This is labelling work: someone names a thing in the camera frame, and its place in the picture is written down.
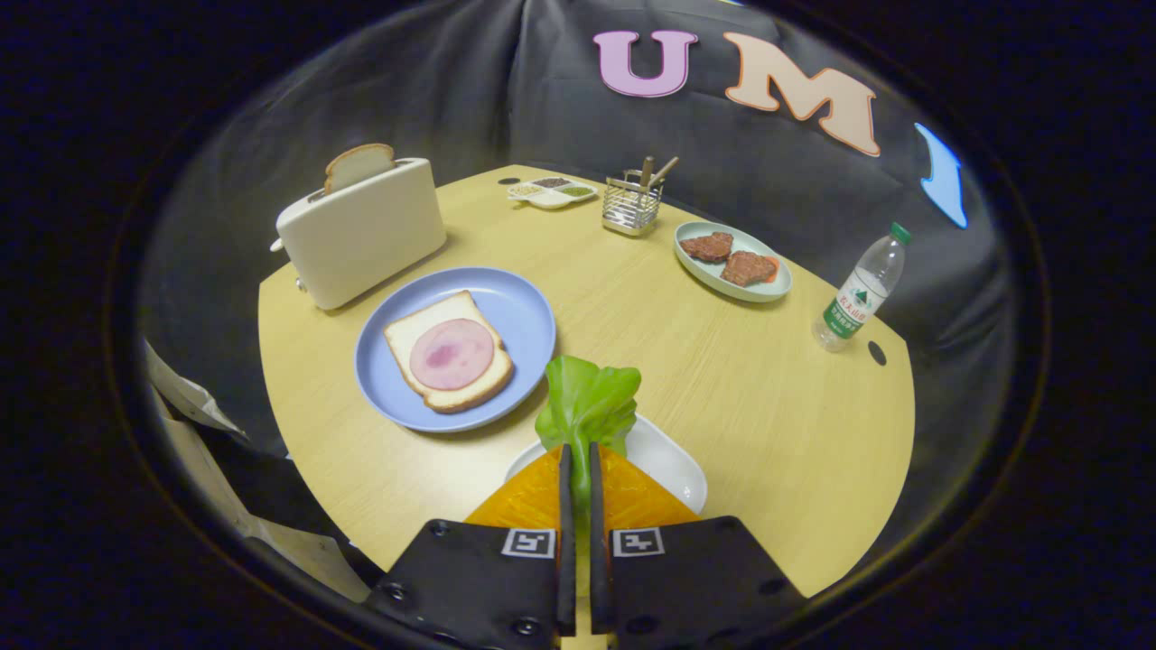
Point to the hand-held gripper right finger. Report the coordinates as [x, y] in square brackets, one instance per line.
[695, 587]

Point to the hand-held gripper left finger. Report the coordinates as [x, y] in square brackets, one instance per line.
[479, 587]

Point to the green lettuce leaf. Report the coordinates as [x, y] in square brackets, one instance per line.
[587, 402]

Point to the white oval plate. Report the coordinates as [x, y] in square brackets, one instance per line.
[668, 460]

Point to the pink ham slice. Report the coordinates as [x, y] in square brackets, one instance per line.
[452, 354]

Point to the square white bread slice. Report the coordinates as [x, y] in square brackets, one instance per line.
[406, 338]

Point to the blue plate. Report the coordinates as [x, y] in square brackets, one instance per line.
[524, 316]

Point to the dark round table grommet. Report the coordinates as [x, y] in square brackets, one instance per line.
[877, 353]

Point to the pale green oval plate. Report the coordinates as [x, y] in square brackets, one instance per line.
[722, 291]

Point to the brown meat patty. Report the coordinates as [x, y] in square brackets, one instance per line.
[747, 268]
[707, 246]

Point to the clear water bottle green cap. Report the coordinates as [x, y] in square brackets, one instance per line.
[858, 293]

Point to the crumpled white paper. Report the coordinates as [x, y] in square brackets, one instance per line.
[190, 397]

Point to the white toaster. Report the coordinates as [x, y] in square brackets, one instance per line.
[361, 239]

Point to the white divided condiment tray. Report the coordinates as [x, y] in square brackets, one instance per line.
[551, 199]

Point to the bread slice with brown crust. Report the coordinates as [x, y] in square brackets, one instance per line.
[359, 166]

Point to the black backdrop cloth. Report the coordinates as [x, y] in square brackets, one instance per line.
[452, 90]

